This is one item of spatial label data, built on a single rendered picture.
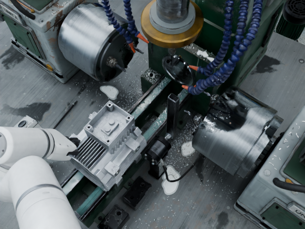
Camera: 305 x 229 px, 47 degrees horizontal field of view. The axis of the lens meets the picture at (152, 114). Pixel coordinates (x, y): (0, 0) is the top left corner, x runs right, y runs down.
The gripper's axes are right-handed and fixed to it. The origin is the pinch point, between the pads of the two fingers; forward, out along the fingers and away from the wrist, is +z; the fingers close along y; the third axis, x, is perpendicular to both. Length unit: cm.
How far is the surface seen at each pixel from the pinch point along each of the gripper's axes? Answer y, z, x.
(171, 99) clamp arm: 19.4, -1.0, 27.8
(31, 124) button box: -16.4, 0.1, -3.9
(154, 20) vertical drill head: 3.8, -4.3, 43.6
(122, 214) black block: 20.6, 18.7, -15.7
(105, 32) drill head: -17.3, 12.3, 33.6
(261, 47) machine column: 23, 55, 62
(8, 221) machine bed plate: -11.2, 10.6, -41.7
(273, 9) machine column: 23, 29, 70
